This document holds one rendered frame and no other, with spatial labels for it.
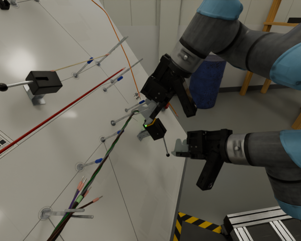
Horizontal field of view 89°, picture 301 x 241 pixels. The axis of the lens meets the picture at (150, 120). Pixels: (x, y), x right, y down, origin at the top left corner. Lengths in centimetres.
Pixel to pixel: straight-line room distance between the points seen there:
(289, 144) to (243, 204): 151
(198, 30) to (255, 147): 26
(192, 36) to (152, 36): 261
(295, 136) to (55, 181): 46
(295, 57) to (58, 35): 53
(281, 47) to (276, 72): 4
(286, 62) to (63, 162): 44
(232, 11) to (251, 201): 172
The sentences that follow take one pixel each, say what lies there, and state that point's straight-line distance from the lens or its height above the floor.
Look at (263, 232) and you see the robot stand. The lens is 154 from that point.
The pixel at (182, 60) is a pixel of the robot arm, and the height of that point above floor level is 138.
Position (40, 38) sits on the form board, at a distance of 51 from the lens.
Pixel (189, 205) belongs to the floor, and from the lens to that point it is 166.
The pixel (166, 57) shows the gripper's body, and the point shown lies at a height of 138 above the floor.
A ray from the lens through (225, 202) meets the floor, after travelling 179.
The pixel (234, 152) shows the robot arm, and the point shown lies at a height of 120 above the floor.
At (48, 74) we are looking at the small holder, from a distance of 36.
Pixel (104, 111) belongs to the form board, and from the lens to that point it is 48.
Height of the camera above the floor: 146
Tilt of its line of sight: 35 degrees down
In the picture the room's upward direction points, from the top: straight up
